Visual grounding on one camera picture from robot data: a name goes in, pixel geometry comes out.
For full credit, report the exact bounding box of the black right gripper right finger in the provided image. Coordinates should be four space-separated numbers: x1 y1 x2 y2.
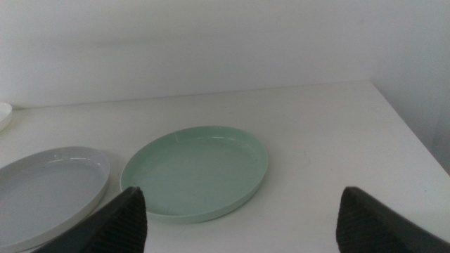
335 186 450 253

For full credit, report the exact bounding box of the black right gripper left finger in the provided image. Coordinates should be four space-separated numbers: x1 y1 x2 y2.
32 186 148 253

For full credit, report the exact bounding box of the pale green shallow bowl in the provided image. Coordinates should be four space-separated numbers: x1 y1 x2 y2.
119 125 270 225

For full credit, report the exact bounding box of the grey shallow bowl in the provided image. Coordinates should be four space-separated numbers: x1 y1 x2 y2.
0 145 111 253

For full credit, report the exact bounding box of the white shallow bowl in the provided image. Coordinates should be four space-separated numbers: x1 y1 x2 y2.
0 102 13 133

